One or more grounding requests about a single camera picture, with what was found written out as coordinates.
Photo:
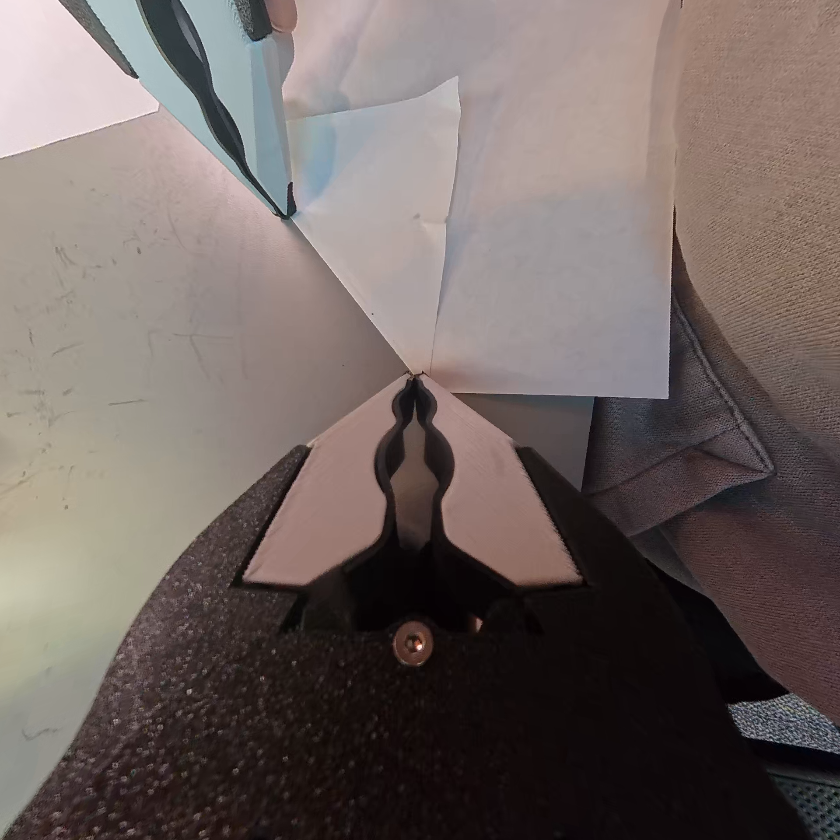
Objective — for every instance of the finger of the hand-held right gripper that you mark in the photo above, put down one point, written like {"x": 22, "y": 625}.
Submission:
{"x": 151, "y": 72}
{"x": 266, "y": 98}

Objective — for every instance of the person's beige sweatshirt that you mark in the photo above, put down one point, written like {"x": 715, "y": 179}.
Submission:
{"x": 754, "y": 262}

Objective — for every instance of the person's right hand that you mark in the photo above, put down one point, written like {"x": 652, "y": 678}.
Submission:
{"x": 282, "y": 13}

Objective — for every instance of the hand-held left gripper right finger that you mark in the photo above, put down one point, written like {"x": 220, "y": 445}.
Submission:
{"x": 505, "y": 518}

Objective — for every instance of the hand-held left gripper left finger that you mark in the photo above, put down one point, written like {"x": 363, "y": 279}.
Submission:
{"x": 315, "y": 512}

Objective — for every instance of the white paper sheet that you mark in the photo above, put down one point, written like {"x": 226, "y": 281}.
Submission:
{"x": 525, "y": 229}
{"x": 52, "y": 79}

